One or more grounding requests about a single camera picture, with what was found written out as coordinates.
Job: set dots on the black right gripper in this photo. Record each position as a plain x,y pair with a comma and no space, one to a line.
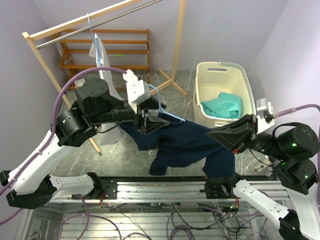
238,135

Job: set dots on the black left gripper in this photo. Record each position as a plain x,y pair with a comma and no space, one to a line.
146,125

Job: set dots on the navy blue t shirt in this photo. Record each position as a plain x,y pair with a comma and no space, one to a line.
181,144

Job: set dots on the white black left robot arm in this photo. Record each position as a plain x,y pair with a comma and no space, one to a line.
34,186

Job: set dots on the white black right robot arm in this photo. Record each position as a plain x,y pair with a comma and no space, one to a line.
290,153

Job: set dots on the teal cloth in basket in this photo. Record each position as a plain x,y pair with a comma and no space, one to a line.
226,105

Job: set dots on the cream plastic laundry basket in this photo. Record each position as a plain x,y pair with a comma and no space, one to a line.
211,79

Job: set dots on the orange wooden shoe shelf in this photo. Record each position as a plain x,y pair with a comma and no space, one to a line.
134,44

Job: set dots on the metal hanging rod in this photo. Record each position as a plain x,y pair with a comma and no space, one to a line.
66,36

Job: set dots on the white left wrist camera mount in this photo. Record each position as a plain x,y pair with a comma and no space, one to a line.
138,91

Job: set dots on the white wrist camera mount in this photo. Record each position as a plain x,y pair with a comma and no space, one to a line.
265,115
138,91

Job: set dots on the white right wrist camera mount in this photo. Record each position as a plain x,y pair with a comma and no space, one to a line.
265,115

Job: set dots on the wooden clothes rack frame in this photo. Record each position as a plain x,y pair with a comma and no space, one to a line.
51,33

